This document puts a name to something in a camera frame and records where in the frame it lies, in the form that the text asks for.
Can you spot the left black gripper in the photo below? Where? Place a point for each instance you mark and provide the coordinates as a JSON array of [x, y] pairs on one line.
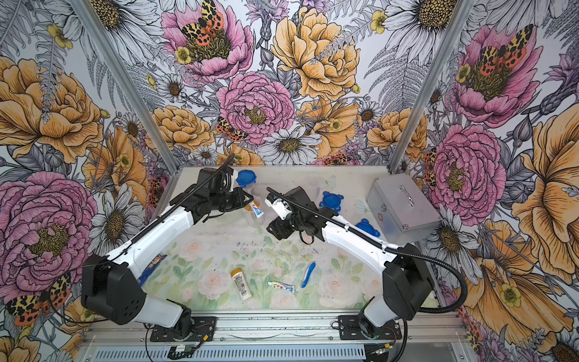
[[240, 195]]

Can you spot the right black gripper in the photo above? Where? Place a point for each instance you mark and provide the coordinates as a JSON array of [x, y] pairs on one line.
[[280, 231]]

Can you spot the blue lid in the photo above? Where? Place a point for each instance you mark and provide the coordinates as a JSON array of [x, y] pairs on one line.
[[365, 225], [246, 178], [332, 201]]

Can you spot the clear plastic cup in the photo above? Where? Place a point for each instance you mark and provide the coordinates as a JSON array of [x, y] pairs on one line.
[[249, 215]]

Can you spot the blue toothbrush case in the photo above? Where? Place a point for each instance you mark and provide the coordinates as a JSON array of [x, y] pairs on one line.
[[308, 273]]

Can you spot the toothpaste tube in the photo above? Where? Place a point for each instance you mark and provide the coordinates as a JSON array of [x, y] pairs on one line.
[[254, 206], [282, 286]]

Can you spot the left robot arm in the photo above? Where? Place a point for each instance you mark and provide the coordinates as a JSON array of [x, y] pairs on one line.
[[110, 286]]

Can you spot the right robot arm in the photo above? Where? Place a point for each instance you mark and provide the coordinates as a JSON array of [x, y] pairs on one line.
[[405, 279]]

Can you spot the white bottle near front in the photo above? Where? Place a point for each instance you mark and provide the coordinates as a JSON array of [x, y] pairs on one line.
[[241, 284]]

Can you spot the silver metal case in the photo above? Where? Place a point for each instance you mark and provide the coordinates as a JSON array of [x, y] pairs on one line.
[[401, 210]]

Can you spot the blue white packet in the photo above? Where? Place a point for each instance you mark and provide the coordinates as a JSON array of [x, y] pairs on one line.
[[151, 267]]

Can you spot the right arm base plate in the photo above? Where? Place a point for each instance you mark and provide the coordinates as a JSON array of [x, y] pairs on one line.
[[351, 327]]

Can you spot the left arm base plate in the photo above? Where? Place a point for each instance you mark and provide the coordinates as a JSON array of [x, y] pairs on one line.
[[200, 329]]

